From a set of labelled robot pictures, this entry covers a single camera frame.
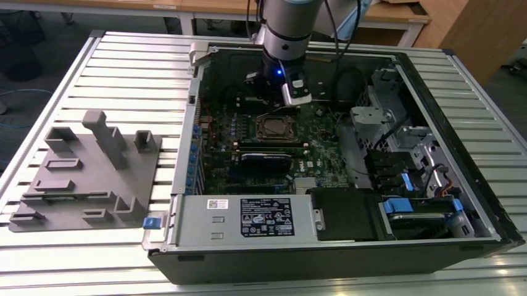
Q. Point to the CPU socket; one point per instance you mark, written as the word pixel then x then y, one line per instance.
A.
pixel 259 137

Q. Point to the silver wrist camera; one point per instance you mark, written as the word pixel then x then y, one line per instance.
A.
pixel 297 91

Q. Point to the silver chipset heatsink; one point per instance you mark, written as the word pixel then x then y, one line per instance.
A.
pixel 307 182

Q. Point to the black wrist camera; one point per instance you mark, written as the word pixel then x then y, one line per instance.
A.
pixel 253 80

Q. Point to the silver metal bracket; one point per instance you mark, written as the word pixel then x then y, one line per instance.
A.
pixel 370 115

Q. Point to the wooden desk white legs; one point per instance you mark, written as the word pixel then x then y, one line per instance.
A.
pixel 395 17
pixel 82 3

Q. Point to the blue disk bay clip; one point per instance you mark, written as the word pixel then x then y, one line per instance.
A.
pixel 457 205
pixel 407 182

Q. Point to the grey case release latch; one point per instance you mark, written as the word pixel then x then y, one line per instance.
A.
pixel 198 49

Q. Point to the green motherboard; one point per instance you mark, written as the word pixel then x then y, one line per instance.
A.
pixel 325 172

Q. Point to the hard disk in blue carrier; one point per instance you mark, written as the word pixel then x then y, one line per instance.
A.
pixel 397 206

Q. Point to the blue case latch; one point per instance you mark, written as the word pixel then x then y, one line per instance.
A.
pixel 151 224

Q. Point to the black graphics card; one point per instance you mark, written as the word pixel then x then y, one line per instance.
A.
pixel 266 163

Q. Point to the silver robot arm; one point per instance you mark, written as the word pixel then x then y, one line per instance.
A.
pixel 289 21

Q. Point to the wooden cabinet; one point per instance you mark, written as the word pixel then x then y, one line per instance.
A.
pixel 474 31

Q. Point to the grey parts rack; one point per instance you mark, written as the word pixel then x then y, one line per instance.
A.
pixel 95 191

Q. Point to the black PC case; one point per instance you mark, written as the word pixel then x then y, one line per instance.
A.
pixel 330 265

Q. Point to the silver CPU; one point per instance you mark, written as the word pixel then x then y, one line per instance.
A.
pixel 274 125

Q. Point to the green RAM stick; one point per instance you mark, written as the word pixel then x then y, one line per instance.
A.
pixel 271 151

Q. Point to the silver power supply unit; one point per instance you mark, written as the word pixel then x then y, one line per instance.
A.
pixel 198 228

